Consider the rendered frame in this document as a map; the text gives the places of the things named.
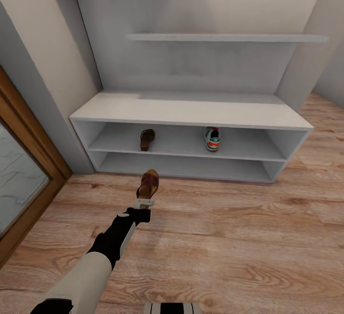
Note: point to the sandal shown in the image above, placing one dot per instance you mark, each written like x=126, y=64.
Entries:
x=146, y=137
x=149, y=185

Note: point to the gym shoe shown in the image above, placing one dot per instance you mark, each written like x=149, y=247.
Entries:
x=212, y=138

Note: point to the door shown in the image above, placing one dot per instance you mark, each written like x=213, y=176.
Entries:
x=32, y=171

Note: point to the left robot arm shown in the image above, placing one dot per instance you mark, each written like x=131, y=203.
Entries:
x=80, y=290

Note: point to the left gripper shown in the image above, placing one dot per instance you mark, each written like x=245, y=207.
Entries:
x=143, y=214

